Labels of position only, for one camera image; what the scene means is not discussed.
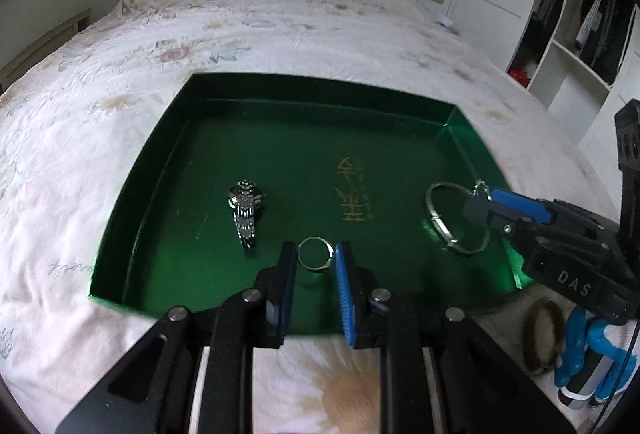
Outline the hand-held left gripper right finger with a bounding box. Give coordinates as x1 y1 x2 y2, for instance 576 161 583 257
335 241 576 434

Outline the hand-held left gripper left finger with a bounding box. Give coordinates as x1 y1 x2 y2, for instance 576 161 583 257
55 241 298 434

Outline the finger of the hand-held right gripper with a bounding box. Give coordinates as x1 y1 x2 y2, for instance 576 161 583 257
462 195 540 260
489 188 620 246

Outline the silver ring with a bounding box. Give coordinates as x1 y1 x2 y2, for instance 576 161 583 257
297 237 335 272

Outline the silver bangle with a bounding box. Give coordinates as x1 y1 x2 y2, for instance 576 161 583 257
424 183 493 257

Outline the amber bangle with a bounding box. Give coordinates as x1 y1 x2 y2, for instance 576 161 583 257
520 299 566 372

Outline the green tray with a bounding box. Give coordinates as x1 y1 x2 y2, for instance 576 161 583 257
87 72 536 340

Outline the person's right hand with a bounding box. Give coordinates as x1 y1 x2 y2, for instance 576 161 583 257
554 307 638 407

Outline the silver wristwatch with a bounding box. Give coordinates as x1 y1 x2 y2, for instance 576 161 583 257
227 179 266 257

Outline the hanging dark garment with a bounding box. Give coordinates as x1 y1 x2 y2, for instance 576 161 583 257
595 0 637 85

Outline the hanging white grey garment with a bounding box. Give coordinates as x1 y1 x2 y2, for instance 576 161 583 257
575 0 608 50

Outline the bed with floral sheet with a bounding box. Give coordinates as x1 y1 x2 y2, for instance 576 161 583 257
0 0 640 434

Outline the black cable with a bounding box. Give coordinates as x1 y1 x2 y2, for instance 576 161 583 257
592 314 640 434

